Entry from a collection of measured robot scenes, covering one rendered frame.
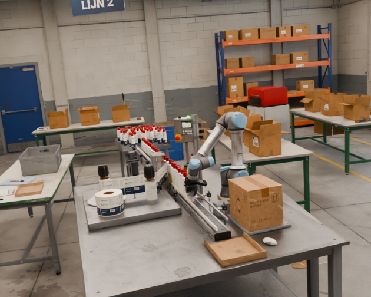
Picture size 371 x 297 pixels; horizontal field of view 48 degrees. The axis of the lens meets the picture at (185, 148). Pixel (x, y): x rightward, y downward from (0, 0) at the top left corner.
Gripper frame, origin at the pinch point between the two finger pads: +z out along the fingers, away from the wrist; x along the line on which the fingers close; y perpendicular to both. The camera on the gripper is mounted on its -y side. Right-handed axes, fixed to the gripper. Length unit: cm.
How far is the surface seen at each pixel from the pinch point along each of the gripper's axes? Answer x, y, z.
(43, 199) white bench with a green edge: -83, 112, 65
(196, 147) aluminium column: -37.2, -13.1, -14.8
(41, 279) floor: -45, 126, 134
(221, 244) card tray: 63, 4, -24
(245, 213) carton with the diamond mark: 48, -17, -31
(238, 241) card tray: 63, -7, -24
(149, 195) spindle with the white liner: -11.1, 30.5, 4.4
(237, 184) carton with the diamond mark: 30, -17, -38
